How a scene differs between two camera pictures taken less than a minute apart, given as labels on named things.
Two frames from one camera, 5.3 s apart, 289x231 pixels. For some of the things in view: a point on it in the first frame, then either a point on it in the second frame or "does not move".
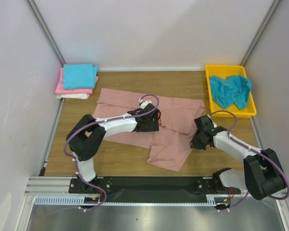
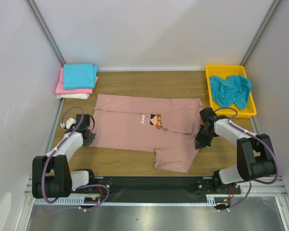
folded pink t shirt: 60,88 does not move
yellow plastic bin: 227,70 does not move
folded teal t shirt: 77,76 does not move
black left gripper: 153,126 → 91,138
